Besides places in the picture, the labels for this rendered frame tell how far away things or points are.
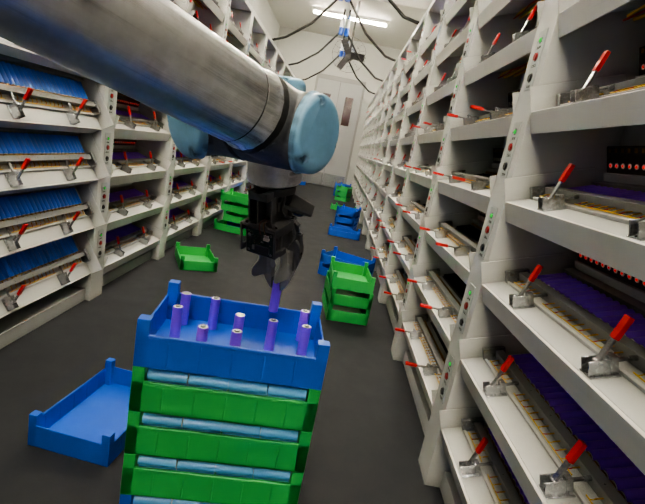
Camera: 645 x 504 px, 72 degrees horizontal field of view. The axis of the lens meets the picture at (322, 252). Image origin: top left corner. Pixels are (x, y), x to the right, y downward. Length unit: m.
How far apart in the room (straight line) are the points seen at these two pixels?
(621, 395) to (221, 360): 0.55
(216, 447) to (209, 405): 0.08
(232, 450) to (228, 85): 0.59
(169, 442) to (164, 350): 0.16
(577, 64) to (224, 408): 0.95
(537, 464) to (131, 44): 0.78
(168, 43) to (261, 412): 0.57
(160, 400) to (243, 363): 0.15
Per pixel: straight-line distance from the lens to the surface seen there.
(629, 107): 0.77
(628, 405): 0.66
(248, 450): 0.82
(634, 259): 0.67
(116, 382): 1.49
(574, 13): 1.05
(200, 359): 0.74
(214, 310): 0.88
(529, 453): 0.86
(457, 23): 2.53
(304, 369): 0.74
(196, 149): 0.60
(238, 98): 0.44
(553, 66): 1.09
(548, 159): 1.08
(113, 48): 0.38
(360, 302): 2.12
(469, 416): 1.22
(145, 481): 0.89
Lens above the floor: 0.78
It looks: 13 degrees down
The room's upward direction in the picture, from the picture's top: 11 degrees clockwise
